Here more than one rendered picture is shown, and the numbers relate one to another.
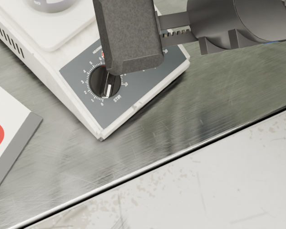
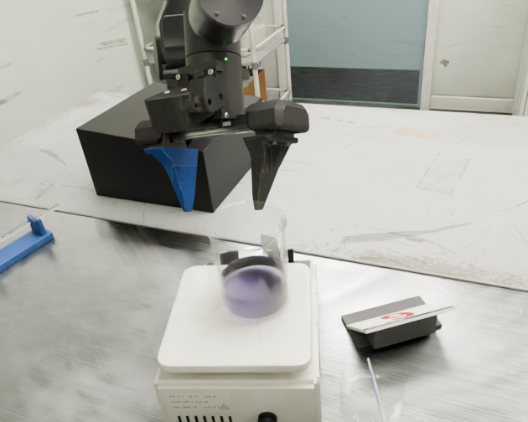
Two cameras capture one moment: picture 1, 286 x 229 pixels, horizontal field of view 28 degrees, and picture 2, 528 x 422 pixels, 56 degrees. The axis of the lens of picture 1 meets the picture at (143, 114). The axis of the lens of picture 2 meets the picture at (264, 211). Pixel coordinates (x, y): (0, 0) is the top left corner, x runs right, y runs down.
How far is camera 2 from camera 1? 0.63 m
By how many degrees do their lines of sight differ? 71
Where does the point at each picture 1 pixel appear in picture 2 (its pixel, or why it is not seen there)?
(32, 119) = (349, 319)
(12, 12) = (306, 303)
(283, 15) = not seen: hidden behind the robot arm
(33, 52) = (313, 294)
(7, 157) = (391, 307)
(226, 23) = (241, 72)
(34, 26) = (300, 282)
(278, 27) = not seen: hidden behind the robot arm
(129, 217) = (339, 240)
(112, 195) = (337, 254)
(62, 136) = (337, 299)
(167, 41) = not seen: hidden behind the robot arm
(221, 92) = (208, 259)
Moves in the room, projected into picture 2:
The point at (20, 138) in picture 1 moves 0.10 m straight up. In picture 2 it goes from (370, 313) to (374, 235)
